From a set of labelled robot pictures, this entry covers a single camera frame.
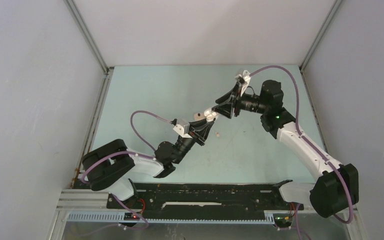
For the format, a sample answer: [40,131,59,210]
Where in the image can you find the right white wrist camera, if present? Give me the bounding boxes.
[235,70,251,89]

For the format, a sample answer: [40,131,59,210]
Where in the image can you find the white slotted cable duct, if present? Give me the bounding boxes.
[66,211,275,225]

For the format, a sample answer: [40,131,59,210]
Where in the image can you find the purple cable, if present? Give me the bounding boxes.
[248,65,355,225]
[80,110,176,185]

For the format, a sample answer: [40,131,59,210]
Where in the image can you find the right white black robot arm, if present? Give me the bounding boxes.
[212,80,360,218]

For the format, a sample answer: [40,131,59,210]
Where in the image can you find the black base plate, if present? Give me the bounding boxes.
[74,180,305,222]

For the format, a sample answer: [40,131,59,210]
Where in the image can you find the pink earbud charging case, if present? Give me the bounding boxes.
[193,112,206,121]

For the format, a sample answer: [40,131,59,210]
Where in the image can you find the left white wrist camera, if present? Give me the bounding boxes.
[172,119,191,138]

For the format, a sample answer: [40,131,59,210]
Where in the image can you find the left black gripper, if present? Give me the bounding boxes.
[172,118,214,164]

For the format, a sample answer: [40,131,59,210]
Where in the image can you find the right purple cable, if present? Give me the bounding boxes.
[248,65,355,225]

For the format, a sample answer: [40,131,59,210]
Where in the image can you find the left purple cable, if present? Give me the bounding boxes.
[80,110,176,185]

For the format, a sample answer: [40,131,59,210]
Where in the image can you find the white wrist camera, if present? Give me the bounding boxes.
[172,119,191,138]
[235,70,251,89]

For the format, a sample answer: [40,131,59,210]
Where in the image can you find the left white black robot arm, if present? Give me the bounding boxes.
[80,119,215,208]

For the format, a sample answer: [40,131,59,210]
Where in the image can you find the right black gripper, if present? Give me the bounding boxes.
[212,81,269,119]

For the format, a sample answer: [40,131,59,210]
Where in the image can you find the white earbud charging case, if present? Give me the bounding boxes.
[203,108,219,122]

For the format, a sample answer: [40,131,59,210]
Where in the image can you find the aluminium frame rail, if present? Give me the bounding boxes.
[56,189,109,211]

